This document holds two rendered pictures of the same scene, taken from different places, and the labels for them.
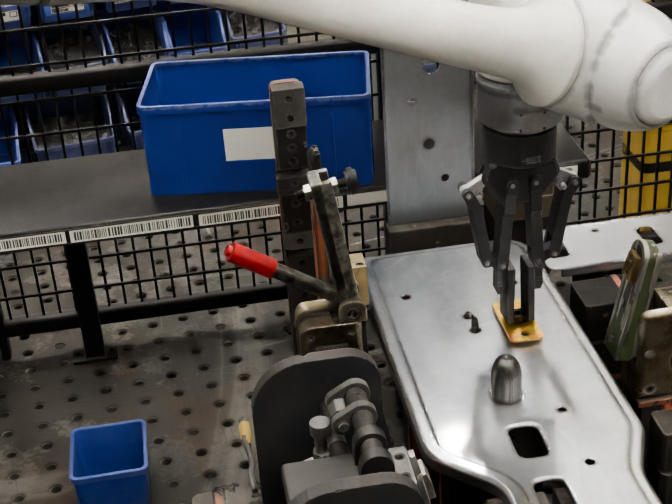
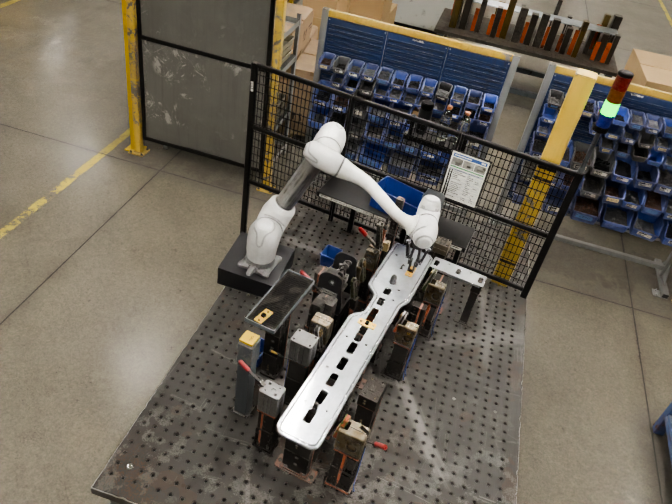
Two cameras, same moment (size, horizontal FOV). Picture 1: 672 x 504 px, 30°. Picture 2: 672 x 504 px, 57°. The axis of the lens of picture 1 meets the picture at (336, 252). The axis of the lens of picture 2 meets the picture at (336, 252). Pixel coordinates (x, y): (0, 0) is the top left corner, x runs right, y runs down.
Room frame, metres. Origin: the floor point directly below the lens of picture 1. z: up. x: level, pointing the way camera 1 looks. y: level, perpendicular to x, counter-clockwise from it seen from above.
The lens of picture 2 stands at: (-1.21, -0.90, 2.99)
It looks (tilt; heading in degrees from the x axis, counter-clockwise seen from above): 38 degrees down; 25
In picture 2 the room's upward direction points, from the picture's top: 11 degrees clockwise
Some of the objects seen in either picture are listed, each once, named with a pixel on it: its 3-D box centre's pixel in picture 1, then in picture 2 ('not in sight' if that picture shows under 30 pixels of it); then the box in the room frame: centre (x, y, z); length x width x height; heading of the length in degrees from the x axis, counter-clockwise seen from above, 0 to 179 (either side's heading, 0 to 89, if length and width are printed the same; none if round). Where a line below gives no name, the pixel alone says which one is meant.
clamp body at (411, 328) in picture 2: not in sight; (400, 350); (0.80, -0.37, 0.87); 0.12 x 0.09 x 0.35; 97
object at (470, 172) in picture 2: not in sight; (464, 178); (1.74, -0.18, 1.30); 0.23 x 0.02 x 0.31; 97
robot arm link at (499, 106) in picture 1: (520, 96); not in sight; (1.18, -0.20, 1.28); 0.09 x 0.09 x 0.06
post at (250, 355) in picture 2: not in sight; (246, 376); (0.19, 0.06, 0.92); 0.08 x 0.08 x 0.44; 7
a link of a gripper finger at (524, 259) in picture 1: (527, 287); not in sight; (1.19, -0.21, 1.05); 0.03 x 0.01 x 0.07; 8
